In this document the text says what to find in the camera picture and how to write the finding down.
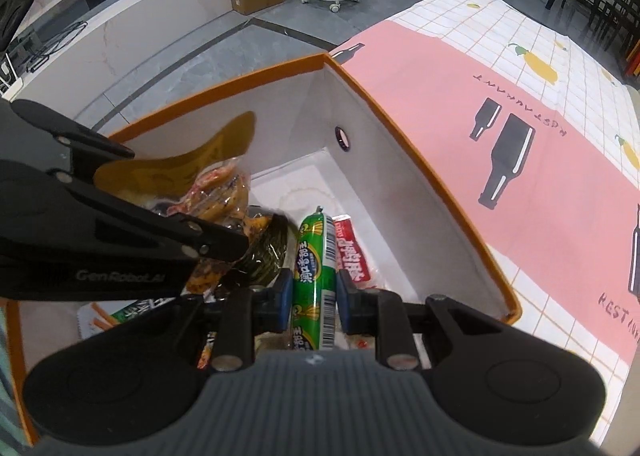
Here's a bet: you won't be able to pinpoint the dark green snack packet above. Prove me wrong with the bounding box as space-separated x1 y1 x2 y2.
215 206 292 288

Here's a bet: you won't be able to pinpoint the green sausage packet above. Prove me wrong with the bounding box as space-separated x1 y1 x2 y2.
291 206 337 352

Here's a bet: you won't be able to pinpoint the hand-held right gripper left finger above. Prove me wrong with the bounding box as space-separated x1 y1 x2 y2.
170 267 294 371

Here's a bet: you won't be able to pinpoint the pink and white printed mat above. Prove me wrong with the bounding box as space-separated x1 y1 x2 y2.
327 0 640 442

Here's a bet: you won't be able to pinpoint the black cables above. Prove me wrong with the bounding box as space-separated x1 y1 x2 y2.
10 21 90 73

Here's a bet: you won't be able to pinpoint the yellow snack bag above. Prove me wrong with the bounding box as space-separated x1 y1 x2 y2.
94 111 257 198

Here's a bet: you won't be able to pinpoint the black dining chair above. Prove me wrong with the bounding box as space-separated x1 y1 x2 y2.
602 0 640 59
575 0 632 44

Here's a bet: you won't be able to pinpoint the stacked orange plastic stools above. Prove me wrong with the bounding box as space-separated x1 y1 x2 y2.
622 43 640 80

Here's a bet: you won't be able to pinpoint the white spicy strip snack packet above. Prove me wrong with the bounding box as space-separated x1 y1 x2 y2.
77 298 176 340

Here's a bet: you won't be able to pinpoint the orange snack packet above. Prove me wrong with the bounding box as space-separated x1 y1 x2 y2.
167 163 252 223

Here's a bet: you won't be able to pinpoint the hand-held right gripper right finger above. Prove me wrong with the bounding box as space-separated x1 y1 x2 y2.
335 268 473 371

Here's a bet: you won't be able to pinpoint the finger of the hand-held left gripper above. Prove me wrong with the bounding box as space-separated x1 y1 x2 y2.
10 100 137 172
47 168 251 264

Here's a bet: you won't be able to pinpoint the small red snack packet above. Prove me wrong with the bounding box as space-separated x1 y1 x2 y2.
196 331 219 370

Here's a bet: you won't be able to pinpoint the orange-rimmed white storage box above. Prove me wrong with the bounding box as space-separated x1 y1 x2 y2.
5 52 523 447

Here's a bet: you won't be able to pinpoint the white media console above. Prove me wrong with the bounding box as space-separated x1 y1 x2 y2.
0 0 273 102

